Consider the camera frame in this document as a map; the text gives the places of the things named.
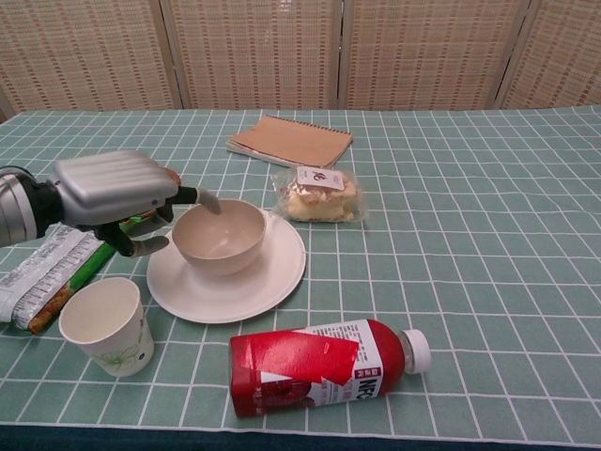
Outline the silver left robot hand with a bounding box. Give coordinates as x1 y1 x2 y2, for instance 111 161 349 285
46 149 223 258

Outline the beige bowl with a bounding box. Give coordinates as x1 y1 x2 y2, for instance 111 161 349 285
171 198 269 277

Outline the white paper cup green print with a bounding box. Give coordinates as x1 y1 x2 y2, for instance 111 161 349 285
58 276 155 378

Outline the white round plate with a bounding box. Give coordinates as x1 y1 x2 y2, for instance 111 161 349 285
146 209 308 324

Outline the green and white snack package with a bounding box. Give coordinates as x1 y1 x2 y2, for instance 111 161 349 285
0 210 161 335

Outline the brown spiral notebook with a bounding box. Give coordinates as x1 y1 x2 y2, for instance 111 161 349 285
226 116 354 169

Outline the wrapped bread with white label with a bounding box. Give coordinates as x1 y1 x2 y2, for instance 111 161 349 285
270 164 369 225

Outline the bamboo folding screen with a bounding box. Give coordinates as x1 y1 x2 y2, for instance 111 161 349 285
0 0 601 125

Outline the red juice bottle white cap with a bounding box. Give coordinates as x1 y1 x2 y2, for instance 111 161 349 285
228 318 432 419

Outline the green checkered tablecloth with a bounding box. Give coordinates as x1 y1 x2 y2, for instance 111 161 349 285
0 105 601 450

